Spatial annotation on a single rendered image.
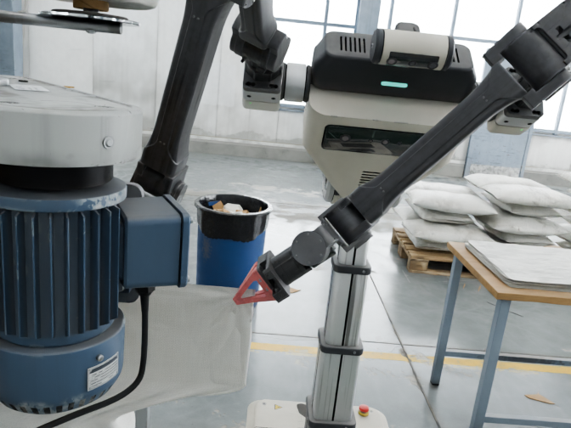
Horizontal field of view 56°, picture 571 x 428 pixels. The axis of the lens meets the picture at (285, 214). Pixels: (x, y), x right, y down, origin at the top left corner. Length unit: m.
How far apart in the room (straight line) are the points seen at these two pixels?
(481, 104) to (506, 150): 8.87
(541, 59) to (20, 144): 0.67
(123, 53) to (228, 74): 1.67
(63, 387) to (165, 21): 8.58
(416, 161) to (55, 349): 0.58
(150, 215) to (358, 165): 0.83
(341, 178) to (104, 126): 0.94
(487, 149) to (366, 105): 8.36
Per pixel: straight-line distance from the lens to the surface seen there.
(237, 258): 3.19
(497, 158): 9.69
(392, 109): 1.29
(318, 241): 0.86
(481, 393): 2.39
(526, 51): 0.86
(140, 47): 9.15
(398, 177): 0.89
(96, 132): 0.54
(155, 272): 0.63
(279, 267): 0.94
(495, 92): 0.86
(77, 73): 9.44
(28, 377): 0.64
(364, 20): 8.58
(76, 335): 0.63
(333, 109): 1.25
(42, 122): 0.53
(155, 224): 0.61
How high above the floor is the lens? 1.47
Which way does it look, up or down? 15 degrees down
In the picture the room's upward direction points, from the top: 6 degrees clockwise
